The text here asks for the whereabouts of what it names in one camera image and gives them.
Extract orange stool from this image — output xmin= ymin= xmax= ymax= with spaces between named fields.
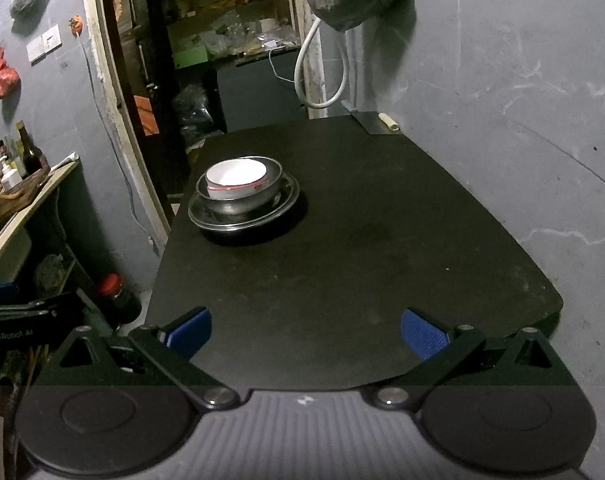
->
xmin=133 ymin=94 xmax=159 ymax=136

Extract deep steel bowl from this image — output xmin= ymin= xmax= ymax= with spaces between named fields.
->
xmin=195 ymin=155 xmax=284 ymax=216

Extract large steel plate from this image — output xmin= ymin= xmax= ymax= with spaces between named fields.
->
xmin=188 ymin=174 xmax=300 ymax=233

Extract red plastic bag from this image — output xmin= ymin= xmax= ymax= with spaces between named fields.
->
xmin=0 ymin=47 xmax=20 ymax=101

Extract black cleaver knife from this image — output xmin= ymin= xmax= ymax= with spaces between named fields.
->
xmin=341 ymin=100 xmax=401 ymax=136

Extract green box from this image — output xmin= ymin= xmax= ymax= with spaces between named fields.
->
xmin=173 ymin=44 xmax=208 ymax=70

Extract white wall switch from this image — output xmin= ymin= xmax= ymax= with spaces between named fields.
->
xmin=26 ymin=25 xmax=63 ymax=64

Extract red capped dark jar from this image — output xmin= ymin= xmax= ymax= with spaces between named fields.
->
xmin=98 ymin=273 xmax=142 ymax=330

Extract wall power cable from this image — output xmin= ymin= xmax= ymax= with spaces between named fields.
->
xmin=67 ymin=14 xmax=164 ymax=256

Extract grey cabinet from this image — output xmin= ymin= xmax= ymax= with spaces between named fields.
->
xmin=217 ymin=50 xmax=308 ymax=131

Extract dark glass bottle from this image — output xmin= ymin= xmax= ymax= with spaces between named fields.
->
xmin=16 ymin=122 xmax=50 ymax=176

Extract white hose loop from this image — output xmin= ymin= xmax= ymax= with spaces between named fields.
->
xmin=292 ymin=14 xmax=351 ymax=111

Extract wooden side shelf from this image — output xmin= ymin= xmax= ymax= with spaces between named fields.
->
xmin=0 ymin=152 xmax=80 ymax=268

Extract white ceramic bowl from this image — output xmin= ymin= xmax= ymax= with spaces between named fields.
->
xmin=205 ymin=158 xmax=268 ymax=190
xmin=206 ymin=179 xmax=267 ymax=200

